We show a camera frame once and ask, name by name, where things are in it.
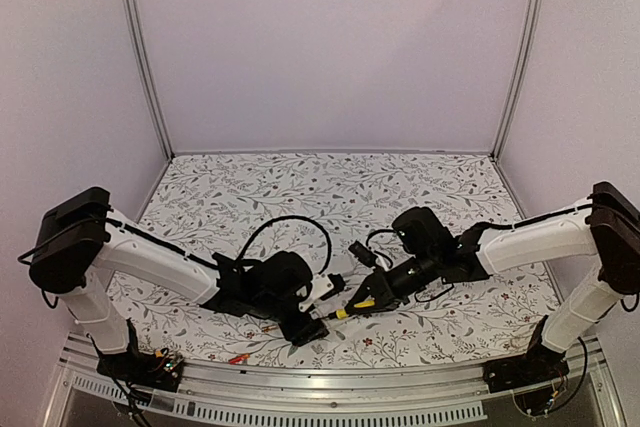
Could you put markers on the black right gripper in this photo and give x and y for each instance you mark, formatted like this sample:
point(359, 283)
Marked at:
point(369, 286)

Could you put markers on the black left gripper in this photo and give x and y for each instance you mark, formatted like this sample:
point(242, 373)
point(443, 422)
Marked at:
point(304, 331)

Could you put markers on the yellow handled screwdriver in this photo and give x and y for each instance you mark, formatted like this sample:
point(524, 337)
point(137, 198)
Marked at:
point(357, 309)

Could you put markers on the red gold battery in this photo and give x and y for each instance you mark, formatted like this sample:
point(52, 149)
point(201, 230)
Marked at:
point(239, 359)

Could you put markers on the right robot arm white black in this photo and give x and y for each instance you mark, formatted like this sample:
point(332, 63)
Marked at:
point(604, 225)

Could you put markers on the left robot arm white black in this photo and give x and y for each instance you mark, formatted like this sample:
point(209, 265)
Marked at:
point(84, 234)

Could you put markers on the floral patterned table mat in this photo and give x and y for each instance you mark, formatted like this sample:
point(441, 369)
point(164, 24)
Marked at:
point(316, 205)

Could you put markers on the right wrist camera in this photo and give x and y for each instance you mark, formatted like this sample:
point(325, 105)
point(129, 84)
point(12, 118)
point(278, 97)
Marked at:
point(370, 258)

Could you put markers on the front aluminium rail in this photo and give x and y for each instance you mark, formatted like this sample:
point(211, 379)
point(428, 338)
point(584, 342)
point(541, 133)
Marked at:
point(221, 394)

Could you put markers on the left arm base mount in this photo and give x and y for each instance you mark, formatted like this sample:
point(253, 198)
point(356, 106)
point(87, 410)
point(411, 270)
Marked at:
point(163, 372)

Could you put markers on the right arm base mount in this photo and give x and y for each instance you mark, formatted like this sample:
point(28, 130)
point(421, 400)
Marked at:
point(518, 371)

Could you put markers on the right aluminium frame post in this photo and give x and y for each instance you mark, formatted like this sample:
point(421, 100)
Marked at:
point(525, 46)

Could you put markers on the aluminium frame post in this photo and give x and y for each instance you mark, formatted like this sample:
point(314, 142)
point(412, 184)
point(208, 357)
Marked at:
point(525, 46)
point(145, 72)

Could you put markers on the left aluminium frame post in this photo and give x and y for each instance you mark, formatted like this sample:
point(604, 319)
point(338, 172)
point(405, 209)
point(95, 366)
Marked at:
point(145, 72)

